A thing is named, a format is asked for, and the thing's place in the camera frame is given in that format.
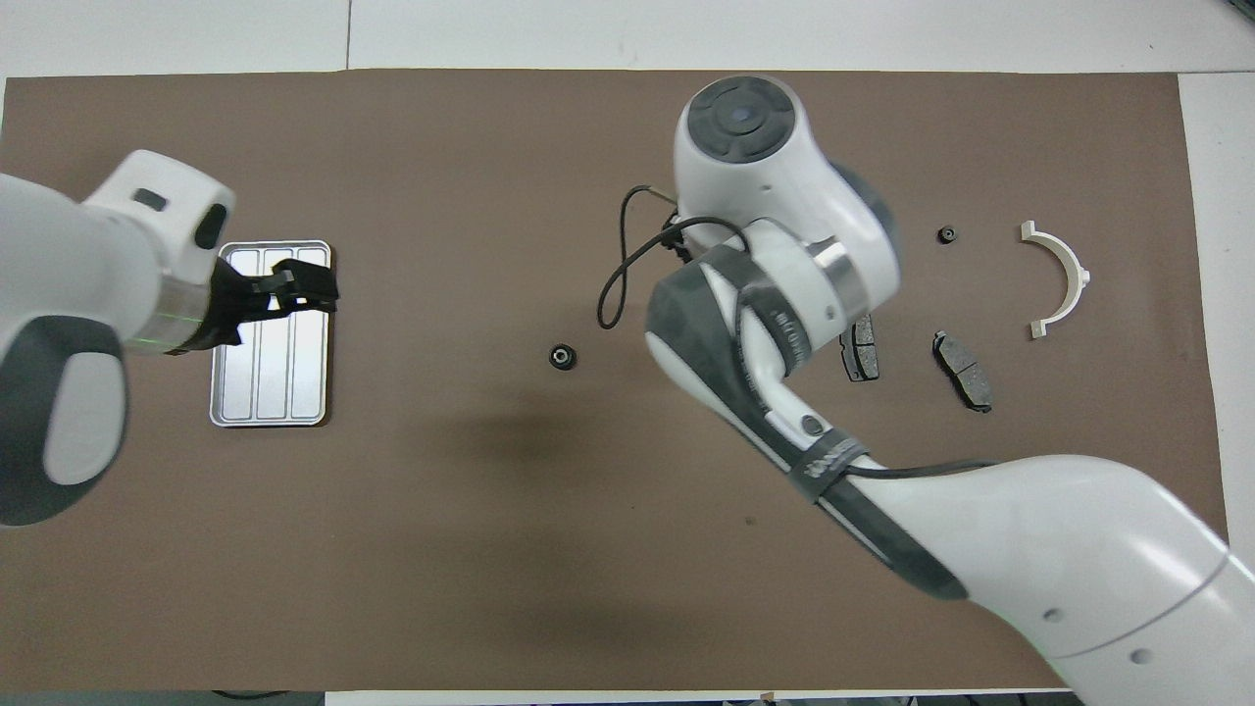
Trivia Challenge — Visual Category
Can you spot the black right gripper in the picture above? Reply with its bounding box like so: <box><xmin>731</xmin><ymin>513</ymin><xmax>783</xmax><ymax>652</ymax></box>
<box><xmin>662</xmin><ymin>221</ymin><xmax>702</xmax><ymax>266</ymax></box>

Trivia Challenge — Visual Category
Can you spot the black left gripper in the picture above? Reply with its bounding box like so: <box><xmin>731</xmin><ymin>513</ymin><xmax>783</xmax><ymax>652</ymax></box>
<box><xmin>167</xmin><ymin>257</ymin><xmax>339</xmax><ymax>356</ymax></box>

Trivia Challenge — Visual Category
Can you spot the dark elongated brake pad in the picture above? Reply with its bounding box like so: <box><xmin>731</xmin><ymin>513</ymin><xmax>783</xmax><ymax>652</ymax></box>
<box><xmin>931</xmin><ymin>329</ymin><xmax>994</xmax><ymax>414</ymax></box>

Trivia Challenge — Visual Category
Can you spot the white semicircular bracket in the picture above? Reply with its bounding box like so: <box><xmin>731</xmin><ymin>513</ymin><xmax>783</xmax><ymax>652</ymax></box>
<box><xmin>1020</xmin><ymin>220</ymin><xmax>1091</xmax><ymax>340</ymax></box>

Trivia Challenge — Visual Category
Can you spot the brown table mat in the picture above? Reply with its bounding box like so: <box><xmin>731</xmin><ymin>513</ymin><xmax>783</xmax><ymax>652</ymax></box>
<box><xmin>0</xmin><ymin>69</ymin><xmax>1246</xmax><ymax>692</ymax></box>

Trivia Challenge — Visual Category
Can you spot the dark rectangular brake pad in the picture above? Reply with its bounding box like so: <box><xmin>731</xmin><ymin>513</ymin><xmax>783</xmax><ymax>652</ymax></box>
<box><xmin>839</xmin><ymin>314</ymin><xmax>880</xmax><ymax>382</ymax></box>

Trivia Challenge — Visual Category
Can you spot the black right arm strap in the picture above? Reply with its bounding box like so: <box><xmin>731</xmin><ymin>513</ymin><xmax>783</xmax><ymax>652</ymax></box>
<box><xmin>792</xmin><ymin>438</ymin><xmax>871</xmax><ymax>506</ymax></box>

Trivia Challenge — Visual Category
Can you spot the silver metal tray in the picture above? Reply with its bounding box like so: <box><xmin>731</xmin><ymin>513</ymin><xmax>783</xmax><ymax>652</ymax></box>
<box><xmin>209</xmin><ymin>239</ymin><xmax>333</xmax><ymax>429</ymax></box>

